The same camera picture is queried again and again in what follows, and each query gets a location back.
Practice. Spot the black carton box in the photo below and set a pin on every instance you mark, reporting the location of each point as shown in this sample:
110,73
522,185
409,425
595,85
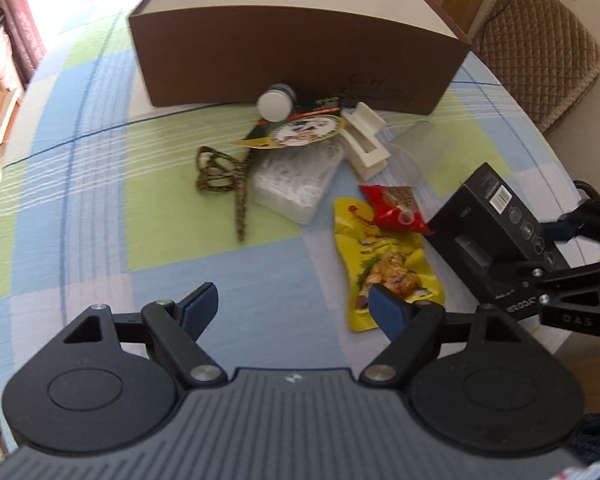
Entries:
480,210

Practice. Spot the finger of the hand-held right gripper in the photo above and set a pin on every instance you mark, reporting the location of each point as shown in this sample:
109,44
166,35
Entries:
555,272
562,226

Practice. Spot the brown cardboard box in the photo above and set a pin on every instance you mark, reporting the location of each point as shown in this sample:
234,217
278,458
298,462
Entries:
280,50

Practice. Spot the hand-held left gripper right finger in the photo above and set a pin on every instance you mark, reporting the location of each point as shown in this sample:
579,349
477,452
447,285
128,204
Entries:
387,310

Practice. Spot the brown quilted chair cushion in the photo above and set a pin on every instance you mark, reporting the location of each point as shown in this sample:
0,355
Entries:
530,50

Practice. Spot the yellow snack packet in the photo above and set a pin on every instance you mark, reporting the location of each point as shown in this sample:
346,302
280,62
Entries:
370,260

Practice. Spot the cream hair claw clip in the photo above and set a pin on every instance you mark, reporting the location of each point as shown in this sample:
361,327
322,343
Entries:
367,155

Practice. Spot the green card pack round label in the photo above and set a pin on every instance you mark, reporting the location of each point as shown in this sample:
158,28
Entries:
300,130

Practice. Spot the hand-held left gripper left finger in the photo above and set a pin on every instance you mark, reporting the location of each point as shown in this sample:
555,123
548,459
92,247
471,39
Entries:
200,305

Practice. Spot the leopard pattern hair claw clip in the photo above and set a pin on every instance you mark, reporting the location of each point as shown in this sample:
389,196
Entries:
240,195

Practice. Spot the red snack packet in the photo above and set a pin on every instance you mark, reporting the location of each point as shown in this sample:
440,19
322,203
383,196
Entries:
390,210

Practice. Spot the clear plastic packet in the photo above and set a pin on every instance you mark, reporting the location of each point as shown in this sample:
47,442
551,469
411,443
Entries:
290,180

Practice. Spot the clear plastic cup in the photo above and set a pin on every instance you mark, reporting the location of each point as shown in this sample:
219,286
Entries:
425,150

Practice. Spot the dark cloth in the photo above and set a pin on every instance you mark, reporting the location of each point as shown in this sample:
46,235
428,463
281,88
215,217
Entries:
597,435

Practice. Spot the green bottle with white cap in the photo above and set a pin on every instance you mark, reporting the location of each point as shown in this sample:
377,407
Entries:
275,105

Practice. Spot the pink curtain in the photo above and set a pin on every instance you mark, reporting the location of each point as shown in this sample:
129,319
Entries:
25,10

